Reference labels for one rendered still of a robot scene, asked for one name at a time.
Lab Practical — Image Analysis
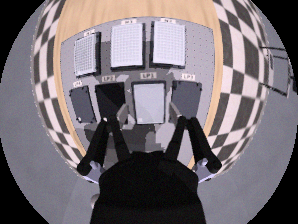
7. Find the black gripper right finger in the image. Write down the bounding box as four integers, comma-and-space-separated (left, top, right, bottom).
156, 102, 222, 183

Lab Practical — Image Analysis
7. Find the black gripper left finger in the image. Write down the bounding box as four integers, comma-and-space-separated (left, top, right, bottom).
77, 104, 139, 184

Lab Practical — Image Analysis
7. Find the white button panel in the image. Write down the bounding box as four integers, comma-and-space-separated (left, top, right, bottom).
106, 142, 161, 164

